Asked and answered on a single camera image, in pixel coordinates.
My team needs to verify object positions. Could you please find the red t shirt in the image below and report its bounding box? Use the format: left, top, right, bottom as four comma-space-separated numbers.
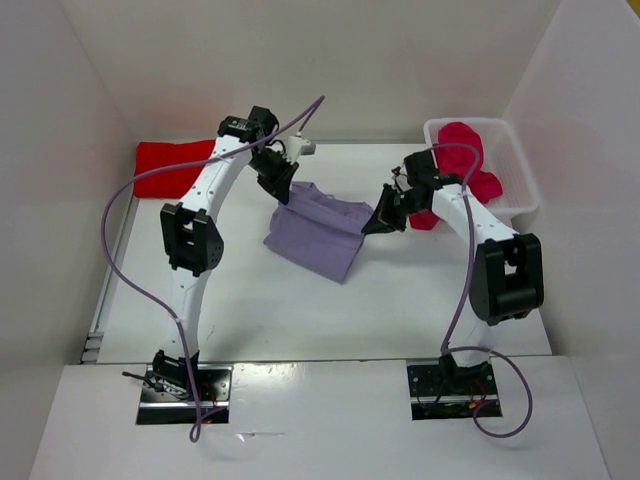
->
133, 139, 216, 200

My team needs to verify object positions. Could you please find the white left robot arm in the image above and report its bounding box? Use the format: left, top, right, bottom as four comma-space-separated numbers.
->
152, 106, 298, 393

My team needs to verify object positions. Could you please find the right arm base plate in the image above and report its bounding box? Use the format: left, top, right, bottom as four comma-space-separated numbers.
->
406, 359, 502, 421

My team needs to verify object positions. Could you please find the lilac t shirt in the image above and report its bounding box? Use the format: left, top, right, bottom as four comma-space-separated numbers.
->
263, 182, 373, 284

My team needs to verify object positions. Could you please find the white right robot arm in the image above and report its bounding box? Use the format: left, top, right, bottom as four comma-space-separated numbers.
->
361, 148, 544, 376

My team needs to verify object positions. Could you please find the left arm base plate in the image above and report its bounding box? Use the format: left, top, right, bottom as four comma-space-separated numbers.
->
136, 364, 233, 426

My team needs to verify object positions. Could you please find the magenta t shirt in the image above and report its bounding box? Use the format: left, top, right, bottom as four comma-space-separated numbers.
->
410, 122, 503, 240

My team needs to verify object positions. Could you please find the white plastic basket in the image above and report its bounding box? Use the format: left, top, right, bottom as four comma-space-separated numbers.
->
423, 117, 540, 220

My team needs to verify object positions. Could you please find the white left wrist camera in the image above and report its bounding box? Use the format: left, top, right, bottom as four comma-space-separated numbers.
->
285, 132, 316, 163

